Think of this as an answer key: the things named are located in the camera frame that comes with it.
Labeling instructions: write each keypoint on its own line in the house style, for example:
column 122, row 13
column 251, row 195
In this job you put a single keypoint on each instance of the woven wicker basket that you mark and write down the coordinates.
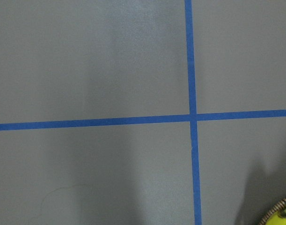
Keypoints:
column 278, row 206

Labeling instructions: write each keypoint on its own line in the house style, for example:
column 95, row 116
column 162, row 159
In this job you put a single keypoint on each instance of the yellow banana bunch in basket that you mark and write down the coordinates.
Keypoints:
column 277, row 218

